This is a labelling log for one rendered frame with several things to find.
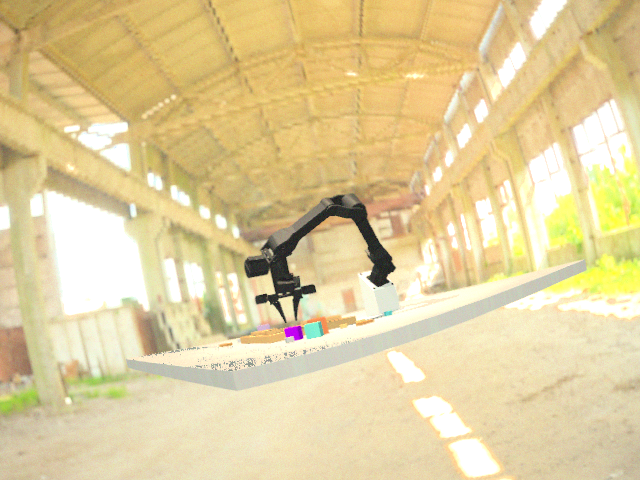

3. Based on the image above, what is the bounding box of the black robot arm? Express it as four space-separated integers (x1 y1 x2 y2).
244 193 396 294

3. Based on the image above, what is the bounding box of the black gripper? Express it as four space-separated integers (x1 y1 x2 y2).
255 271 316 323

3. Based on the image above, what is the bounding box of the pale yellow square board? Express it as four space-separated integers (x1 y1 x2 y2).
240 315 356 344

